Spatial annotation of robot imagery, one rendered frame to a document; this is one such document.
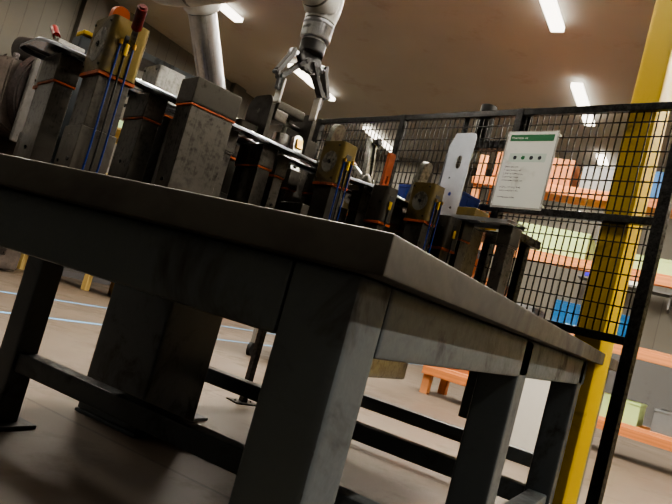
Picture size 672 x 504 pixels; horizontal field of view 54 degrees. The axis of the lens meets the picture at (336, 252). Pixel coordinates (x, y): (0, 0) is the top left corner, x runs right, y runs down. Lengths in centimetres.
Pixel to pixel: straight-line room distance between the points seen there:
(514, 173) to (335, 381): 205
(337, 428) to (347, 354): 8
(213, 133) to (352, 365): 98
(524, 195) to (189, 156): 143
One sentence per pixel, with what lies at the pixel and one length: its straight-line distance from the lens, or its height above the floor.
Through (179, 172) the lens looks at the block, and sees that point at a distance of 151.
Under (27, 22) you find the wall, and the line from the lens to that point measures 893.
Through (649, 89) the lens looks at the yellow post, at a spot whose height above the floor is 161.
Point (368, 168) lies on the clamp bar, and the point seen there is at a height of 111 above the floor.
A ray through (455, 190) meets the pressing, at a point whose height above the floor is 112.
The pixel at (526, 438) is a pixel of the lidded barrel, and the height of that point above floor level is 14.
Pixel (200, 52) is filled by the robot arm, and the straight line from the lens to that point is 248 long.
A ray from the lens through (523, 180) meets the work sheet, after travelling 259.
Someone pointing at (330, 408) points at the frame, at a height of 53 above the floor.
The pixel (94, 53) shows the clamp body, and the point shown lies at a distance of 147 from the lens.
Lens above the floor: 63
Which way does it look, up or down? 4 degrees up
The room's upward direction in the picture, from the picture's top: 15 degrees clockwise
